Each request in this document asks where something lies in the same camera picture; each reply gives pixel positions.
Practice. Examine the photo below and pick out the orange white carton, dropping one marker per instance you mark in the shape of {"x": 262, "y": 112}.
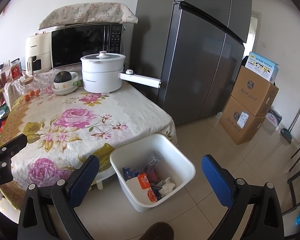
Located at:
{"x": 143, "y": 181}

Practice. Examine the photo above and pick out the small white printed box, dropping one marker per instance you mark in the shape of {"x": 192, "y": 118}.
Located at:
{"x": 275, "y": 118}

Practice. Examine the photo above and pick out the small orange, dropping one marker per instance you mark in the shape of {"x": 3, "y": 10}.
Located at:
{"x": 27, "y": 97}
{"x": 36, "y": 92}
{"x": 32, "y": 93}

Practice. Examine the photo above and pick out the black microwave oven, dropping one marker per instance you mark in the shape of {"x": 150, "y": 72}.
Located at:
{"x": 77, "y": 45}

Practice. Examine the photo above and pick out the white paper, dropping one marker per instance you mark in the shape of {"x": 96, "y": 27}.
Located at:
{"x": 166, "y": 185}

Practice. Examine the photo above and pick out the cardboard box with label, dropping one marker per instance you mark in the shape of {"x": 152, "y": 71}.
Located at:
{"x": 240, "y": 127}

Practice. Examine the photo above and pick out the cream air fryer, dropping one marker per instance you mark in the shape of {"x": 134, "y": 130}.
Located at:
{"x": 37, "y": 52}

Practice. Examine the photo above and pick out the white plastic stool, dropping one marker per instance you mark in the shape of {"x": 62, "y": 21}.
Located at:
{"x": 100, "y": 185}

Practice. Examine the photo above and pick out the clear jar red contents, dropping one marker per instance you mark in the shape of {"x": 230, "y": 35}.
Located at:
{"x": 1, "y": 78}

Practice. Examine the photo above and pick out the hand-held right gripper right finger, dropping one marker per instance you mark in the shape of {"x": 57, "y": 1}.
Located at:
{"x": 217, "y": 180}

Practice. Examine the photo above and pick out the white small-flower cloth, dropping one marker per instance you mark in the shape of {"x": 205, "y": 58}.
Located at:
{"x": 11, "y": 92}

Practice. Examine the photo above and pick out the red label jar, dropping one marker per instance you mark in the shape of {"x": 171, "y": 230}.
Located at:
{"x": 15, "y": 71}

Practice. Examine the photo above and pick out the white electric pot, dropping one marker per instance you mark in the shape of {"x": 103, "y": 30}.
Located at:
{"x": 100, "y": 77}

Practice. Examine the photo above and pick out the white plastic bin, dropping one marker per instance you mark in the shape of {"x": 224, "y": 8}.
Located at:
{"x": 140, "y": 200}

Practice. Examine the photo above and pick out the grey refrigerator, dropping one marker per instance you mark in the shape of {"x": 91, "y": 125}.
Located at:
{"x": 190, "y": 55}

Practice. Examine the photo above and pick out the floral tablecloth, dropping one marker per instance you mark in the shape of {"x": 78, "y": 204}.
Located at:
{"x": 77, "y": 130}

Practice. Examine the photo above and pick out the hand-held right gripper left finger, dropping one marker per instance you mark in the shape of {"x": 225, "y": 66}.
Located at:
{"x": 85, "y": 180}

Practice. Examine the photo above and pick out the blue white printed box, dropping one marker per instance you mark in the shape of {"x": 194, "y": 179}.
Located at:
{"x": 261, "y": 65}

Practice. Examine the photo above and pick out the dark green pumpkin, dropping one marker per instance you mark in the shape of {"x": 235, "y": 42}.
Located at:
{"x": 62, "y": 77}

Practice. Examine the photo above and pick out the glass jar with cork lid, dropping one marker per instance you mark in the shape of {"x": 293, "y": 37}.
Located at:
{"x": 30, "y": 86}

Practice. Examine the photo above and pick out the clear plastic bottle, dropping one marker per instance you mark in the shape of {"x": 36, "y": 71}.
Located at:
{"x": 153, "y": 161}

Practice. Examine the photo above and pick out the floral cloth cover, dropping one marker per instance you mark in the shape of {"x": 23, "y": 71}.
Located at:
{"x": 90, "y": 12}

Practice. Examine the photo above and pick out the large blue carton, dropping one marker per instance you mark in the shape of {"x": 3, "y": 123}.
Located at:
{"x": 130, "y": 173}

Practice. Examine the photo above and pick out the grey broom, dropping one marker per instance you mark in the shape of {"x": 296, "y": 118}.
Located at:
{"x": 287, "y": 133}

